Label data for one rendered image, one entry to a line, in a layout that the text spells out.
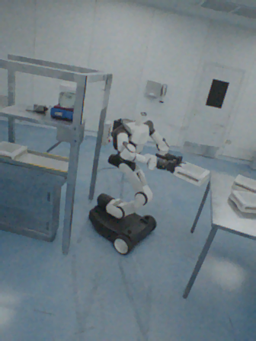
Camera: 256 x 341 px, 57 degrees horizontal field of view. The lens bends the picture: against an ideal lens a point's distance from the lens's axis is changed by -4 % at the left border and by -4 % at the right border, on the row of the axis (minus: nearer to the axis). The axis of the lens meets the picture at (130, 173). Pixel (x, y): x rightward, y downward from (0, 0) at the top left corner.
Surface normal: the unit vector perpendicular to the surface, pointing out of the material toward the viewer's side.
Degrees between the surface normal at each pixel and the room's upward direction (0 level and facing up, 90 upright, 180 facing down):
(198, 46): 90
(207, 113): 90
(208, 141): 90
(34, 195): 90
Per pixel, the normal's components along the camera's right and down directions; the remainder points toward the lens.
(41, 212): -0.11, 0.40
